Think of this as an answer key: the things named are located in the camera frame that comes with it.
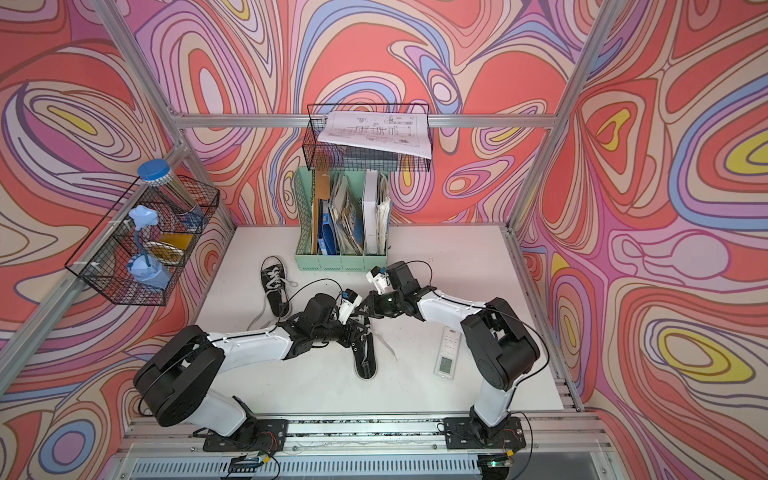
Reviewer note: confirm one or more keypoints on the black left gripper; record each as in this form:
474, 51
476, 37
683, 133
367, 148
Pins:
350, 334

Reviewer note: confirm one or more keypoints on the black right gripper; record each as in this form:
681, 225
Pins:
374, 311

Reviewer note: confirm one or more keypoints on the black sneaker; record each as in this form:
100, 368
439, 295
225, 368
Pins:
362, 345
274, 281

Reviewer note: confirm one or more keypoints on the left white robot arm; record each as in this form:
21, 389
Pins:
176, 383

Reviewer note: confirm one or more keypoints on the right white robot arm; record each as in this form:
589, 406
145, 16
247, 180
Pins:
501, 346

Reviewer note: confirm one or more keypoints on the white remote control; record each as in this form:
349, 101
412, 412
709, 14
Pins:
448, 352

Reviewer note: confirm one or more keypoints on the white book in organizer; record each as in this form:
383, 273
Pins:
369, 208

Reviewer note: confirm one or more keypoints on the green perforated file organizer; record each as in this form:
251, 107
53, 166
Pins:
303, 189

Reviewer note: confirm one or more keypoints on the white printed paper sheet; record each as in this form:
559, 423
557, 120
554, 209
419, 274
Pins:
401, 133

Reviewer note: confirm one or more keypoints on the yellow tin in basket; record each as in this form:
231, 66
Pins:
170, 248

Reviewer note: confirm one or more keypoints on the blue lidded jar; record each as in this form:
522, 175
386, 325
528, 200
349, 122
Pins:
168, 186

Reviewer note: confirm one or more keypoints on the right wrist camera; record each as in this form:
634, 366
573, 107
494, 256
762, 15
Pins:
378, 277

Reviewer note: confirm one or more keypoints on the black wire basket back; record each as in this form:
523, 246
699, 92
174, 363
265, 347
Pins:
319, 155

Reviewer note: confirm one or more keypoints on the black wire basket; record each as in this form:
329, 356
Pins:
101, 260
319, 155

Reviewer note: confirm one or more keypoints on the black wire basket left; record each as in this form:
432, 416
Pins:
101, 260

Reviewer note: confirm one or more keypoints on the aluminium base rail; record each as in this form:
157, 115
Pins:
556, 445

